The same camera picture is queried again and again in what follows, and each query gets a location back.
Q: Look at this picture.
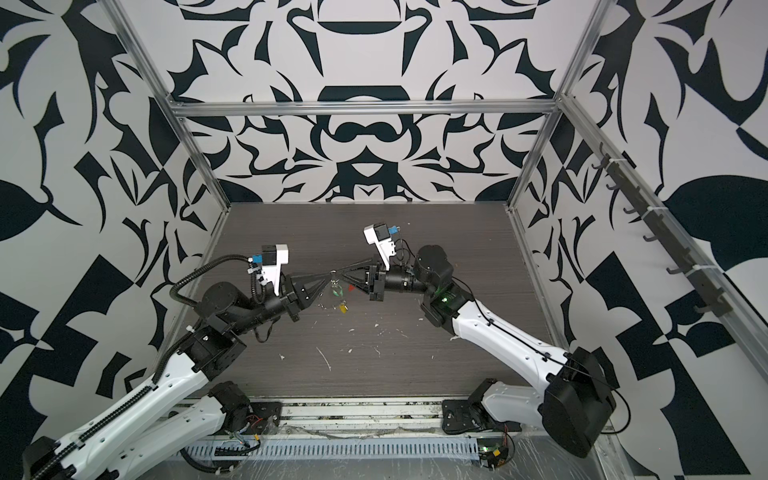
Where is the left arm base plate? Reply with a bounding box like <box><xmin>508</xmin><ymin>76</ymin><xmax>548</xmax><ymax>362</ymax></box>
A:
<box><xmin>240</xmin><ymin>401</ymin><xmax>283</xmax><ymax>436</ymax></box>

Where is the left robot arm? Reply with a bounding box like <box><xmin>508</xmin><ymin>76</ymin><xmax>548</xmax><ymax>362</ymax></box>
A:
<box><xmin>22</xmin><ymin>274</ymin><xmax>332</xmax><ymax>479</ymax></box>

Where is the white slotted cable duct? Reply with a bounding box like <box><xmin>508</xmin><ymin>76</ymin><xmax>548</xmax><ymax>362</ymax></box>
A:
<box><xmin>187</xmin><ymin>437</ymin><xmax>480</xmax><ymax>461</ymax></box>

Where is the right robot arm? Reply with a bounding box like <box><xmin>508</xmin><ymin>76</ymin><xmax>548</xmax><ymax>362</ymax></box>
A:
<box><xmin>340</xmin><ymin>245</ymin><xmax>622</xmax><ymax>458</ymax></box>

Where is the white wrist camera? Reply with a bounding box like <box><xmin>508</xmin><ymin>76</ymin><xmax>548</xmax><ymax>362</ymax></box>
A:
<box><xmin>363</xmin><ymin>223</ymin><xmax>400</xmax><ymax>271</ymax></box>
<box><xmin>247</xmin><ymin>244</ymin><xmax>289</xmax><ymax>296</ymax></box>

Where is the left black corrugated cable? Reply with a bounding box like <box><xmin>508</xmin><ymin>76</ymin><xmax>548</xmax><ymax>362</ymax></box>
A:
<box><xmin>169</xmin><ymin>254</ymin><xmax>253</xmax><ymax>308</ymax></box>

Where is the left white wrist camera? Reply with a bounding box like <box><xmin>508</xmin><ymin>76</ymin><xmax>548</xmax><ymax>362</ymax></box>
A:
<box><xmin>247</xmin><ymin>244</ymin><xmax>289</xmax><ymax>296</ymax></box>

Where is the green lit circuit board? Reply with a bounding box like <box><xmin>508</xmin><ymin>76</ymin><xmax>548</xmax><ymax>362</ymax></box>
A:
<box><xmin>478</xmin><ymin>436</ymin><xmax>516</xmax><ymax>471</ymax></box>

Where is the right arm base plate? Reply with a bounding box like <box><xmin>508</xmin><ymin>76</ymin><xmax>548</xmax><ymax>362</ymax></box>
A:
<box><xmin>441</xmin><ymin>400</ymin><xmax>496</xmax><ymax>435</ymax></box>

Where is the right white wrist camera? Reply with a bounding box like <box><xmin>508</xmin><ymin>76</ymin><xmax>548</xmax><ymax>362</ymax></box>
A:
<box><xmin>363</xmin><ymin>223</ymin><xmax>400</xmax><ymax>271</ymax></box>

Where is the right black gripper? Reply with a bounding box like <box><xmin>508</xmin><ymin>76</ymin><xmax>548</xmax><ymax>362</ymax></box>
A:
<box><xmin>342</xmin><ymin>257</ymin><xmax>441</xmax><ymax>307</ymax></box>

